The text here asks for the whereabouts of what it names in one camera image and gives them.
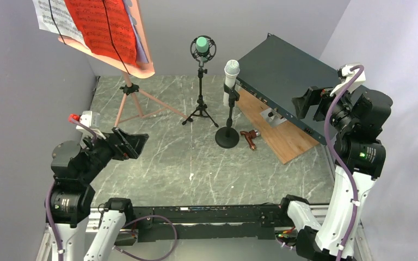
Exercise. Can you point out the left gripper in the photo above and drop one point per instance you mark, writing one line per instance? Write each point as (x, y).
(136, 140)

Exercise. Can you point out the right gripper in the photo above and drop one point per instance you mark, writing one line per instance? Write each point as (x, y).
(312, 96)

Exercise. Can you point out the black tripod mic stand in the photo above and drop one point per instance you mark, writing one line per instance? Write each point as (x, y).
(201, 108)

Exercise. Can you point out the white handheld microphone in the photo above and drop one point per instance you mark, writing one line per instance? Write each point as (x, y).
(231, 70)

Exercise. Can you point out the black round-base mic stand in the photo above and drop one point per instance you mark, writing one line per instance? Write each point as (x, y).
(227, 137)

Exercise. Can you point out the green condenser microphone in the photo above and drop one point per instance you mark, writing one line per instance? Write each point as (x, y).
(203, 48)

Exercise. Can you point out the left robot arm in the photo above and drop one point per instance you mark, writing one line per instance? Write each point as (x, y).
(75, 164)

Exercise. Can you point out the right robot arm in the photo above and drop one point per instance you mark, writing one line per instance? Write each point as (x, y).
(359, 160)

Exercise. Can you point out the pink music stand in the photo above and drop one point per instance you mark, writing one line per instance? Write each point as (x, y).
(143, 70)

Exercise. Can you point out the dark rack audio unit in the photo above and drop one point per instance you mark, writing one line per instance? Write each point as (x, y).
(276, 71)

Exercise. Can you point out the wooden board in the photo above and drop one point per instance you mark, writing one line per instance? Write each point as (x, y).
(286, 140)

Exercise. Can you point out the copper pipe fitting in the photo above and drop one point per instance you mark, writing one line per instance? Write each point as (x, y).
(250, 136)

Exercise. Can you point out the red sheet music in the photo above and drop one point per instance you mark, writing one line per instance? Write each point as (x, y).
(106, 28)

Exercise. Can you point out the white sheet music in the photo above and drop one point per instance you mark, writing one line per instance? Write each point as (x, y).
(53, 16)

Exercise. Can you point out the metal clamp bracket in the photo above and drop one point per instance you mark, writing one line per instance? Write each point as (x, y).
(272, 117)

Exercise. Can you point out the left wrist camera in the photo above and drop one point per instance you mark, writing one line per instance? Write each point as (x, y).
(87, 123)

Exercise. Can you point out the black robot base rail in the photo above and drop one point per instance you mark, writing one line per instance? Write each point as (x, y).
(152, 223)

